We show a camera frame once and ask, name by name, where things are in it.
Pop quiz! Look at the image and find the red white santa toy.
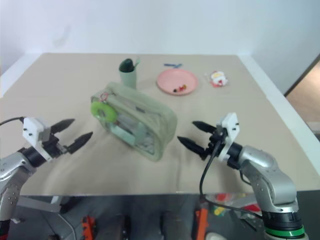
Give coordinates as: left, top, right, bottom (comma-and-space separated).
208, 70, 229, 88

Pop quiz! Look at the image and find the pink round plate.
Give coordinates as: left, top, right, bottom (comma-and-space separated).
156, 68, 199, 96

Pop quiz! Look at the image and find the pale green cup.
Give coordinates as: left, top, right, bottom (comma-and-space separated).
119, 67, 138, 90

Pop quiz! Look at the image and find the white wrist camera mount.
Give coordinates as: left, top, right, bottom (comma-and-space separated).
22, 116, 55, 161
215, 112, 241, 161

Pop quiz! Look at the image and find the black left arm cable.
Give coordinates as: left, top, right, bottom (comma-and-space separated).
0, 116, 26, 126

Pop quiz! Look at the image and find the bright green ring charm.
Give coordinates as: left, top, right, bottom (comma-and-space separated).
90, 100, 119, 124

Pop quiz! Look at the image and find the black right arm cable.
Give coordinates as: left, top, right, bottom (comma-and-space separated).
198, 141, 266, 221

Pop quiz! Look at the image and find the beige table cloth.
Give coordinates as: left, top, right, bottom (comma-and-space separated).
0, 52, 307, 196

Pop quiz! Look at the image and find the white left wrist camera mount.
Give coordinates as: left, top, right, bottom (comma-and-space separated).
22, 116, 55, 161

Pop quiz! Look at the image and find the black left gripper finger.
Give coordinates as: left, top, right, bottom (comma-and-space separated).
66, 131, 94, 155
51, 118, 76, 134

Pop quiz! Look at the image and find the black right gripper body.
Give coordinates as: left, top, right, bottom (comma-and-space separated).
199, 126, 227, 161

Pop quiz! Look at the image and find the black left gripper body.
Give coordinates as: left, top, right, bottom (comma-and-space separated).
41, 127, 70, 159

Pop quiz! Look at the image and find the dark green rounded object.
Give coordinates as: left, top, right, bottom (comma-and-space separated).
119, 57, 135, 74

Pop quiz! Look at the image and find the orange black tool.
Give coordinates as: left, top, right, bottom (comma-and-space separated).
80, 215, 98, 240

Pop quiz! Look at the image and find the pale green zipper pouch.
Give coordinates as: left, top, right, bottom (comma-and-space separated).
89, 81, 179, 164

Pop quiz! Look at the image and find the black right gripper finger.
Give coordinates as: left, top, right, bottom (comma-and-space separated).
191, 120, 217, 135
176, 136, 206, 155

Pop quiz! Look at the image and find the grey metal bracket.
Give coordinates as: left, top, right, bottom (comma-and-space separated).
16, 195, 63, 214

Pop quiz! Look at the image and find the orange upright bar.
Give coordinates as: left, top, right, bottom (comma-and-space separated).
194, 206, 210, 240

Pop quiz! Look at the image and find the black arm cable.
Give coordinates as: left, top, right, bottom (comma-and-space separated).
198, 141, 266, 221
0, 116, 26, 126

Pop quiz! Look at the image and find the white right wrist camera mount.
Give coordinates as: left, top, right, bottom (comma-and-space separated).
215, 112, 241, 161

